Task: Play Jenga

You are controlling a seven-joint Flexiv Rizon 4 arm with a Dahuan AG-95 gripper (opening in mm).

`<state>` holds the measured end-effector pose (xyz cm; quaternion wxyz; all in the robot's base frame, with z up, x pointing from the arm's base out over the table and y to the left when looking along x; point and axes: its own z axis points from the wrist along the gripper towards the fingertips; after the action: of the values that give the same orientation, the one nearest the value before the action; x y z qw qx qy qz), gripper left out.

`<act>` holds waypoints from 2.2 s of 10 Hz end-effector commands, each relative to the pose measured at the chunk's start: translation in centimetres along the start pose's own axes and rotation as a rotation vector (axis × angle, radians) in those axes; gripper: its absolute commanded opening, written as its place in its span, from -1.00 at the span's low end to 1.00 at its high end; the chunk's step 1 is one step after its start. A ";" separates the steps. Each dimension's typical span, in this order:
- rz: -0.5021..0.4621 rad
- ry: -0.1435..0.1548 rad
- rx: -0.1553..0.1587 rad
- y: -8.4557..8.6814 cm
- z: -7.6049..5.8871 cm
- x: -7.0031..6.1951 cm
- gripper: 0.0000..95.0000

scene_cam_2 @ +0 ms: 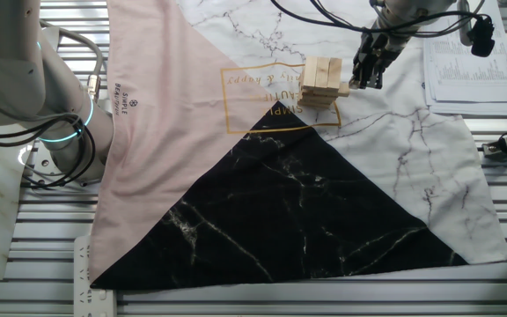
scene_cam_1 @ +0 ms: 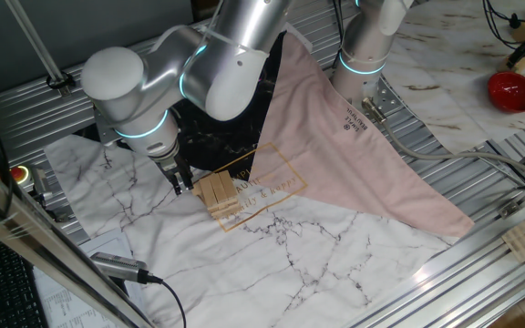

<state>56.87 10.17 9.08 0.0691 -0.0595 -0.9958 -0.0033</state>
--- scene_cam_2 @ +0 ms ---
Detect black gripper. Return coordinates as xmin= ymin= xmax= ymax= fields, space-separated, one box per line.
xmin=348 ymin=32 xmax=407 ymax=91

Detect stacked wooden jenga blocks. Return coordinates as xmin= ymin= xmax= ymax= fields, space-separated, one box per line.
xmin=298 ymin=85 xmax=342 ymax=110

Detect printed paper stack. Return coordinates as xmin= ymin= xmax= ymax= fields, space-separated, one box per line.
xmin=421 ymin=0 xmax=507 ymax=117

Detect black foam microphone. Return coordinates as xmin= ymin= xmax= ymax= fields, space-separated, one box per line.
xmin=470 ymin=15 xmax=496 ymax=58

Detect pink black marble tablecloth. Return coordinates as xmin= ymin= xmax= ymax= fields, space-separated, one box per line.
xmin=88 ymin=0 xmax=507 ymax=291

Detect white power strip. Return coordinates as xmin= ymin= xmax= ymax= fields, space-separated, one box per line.
xmin=73 ymin=234 xmax=118 ymax=317

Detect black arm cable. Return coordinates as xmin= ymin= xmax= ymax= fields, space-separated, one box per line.
xmin=309 ymin=0 xmax=371 ymax=33
xmin=269 ymin=0 xmax=486 ymax=34

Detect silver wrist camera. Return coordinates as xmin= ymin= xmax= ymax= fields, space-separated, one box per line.
xmin=457 ymin=0 xmax=475 ymax=48

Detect grey cable with metal connector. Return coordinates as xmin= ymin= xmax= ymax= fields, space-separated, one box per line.
xmin=40 ymin=19 xmax=106 ymax=105

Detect black looped cable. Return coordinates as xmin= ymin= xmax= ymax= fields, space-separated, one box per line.
xmin=0 ymin=122 xmax=86 ymax=188
xmin=0 ymin=113 xmax=98 ymax=190

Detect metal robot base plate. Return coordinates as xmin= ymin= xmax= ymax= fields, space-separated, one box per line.
xmin=20 ymin=139 xmax=107 ymax=188

